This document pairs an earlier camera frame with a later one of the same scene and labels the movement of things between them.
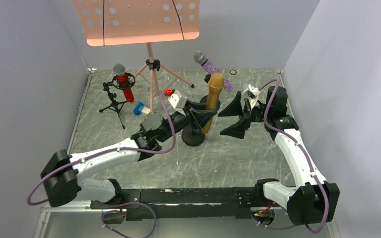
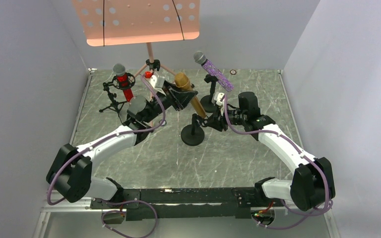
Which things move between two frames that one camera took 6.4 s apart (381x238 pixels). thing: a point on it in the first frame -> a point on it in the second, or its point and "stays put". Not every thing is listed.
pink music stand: x=106 y=23 stays put
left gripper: x=193 y=116 -> x=176 y=96
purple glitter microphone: x=200 y=58 stays put
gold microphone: x=216 y=83 -> x=182 y=81
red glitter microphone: x=119 y=70 stays put
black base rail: x=186 y=204 stays put
